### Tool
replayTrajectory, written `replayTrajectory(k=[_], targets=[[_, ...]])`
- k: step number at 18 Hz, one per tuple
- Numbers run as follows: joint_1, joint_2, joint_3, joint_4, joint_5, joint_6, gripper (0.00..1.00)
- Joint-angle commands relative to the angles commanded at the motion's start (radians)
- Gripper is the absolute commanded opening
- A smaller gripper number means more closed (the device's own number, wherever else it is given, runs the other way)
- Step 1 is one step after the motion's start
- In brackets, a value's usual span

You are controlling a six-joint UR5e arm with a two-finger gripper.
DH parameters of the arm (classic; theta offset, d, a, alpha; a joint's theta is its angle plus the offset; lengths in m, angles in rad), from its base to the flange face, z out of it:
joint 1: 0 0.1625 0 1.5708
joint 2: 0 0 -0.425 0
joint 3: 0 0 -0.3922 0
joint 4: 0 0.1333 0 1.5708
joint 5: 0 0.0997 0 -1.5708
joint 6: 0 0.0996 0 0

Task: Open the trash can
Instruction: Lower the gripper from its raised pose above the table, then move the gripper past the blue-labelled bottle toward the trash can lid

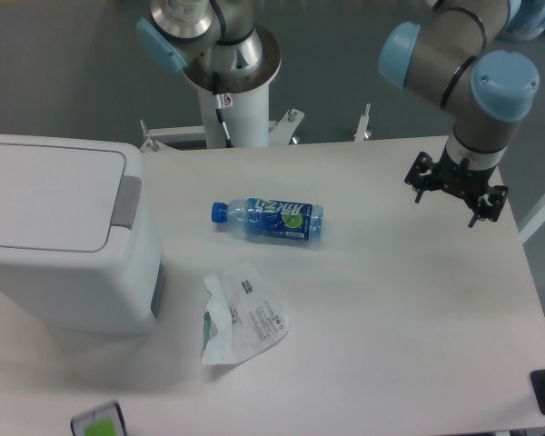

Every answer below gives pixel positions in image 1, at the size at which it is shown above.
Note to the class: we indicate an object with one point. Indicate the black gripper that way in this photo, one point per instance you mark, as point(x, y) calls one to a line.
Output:
point(460, 180)

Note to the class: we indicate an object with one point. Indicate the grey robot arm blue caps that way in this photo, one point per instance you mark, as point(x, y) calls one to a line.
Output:
point(446, 62)

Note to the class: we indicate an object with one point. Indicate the white trash can lid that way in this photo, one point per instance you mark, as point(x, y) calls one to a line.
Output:
point(64, 199)

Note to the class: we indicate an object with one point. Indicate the white trash can body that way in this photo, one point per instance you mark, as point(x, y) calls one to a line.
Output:
point(115, 290)

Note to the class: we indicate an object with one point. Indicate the blue plastic drink bottle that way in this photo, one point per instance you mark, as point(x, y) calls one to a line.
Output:
point(265, 220)

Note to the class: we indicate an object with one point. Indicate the crumpled white plastic wrapper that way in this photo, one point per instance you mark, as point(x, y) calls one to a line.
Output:
point(243, 317)

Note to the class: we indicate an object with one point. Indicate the phone with green screen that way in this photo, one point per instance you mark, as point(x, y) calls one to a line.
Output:
point(104, 419)

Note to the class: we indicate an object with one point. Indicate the white metal base frame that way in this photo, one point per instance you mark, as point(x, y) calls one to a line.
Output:
point(224, 128)

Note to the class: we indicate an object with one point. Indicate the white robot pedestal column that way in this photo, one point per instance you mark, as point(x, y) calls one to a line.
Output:
point(232, 83)

